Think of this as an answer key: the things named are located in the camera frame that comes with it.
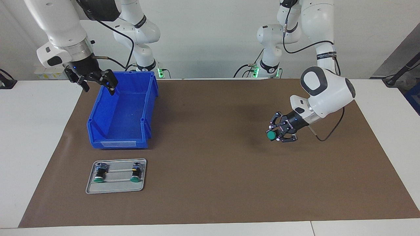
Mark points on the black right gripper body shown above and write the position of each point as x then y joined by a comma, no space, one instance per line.
83,72

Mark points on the blue plastic storage bin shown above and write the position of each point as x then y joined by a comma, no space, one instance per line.
128,124

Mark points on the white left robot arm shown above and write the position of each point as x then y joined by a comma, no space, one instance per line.
331,95

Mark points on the brown table mat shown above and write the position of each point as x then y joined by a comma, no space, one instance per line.
229,183

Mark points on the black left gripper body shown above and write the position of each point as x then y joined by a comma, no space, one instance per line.
297,123

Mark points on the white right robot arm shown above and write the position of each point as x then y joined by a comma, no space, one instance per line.
59,23

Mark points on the green push button white base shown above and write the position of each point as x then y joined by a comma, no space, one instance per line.
271,135

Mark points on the blue crate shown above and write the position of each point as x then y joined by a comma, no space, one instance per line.
414,96

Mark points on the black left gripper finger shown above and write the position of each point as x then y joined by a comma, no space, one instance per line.
279,123
289,137

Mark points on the silver metal tray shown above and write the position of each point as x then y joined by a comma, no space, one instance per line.
115,187

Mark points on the green push button blue base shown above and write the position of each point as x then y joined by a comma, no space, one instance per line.
100,173

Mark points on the white wall socket box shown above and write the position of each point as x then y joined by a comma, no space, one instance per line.
42,73

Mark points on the black stand pole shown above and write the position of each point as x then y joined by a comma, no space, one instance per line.
398,73

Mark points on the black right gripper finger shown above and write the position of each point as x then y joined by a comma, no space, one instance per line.
111,80
85,86

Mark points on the black clamp mount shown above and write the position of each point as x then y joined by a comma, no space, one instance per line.
6,83

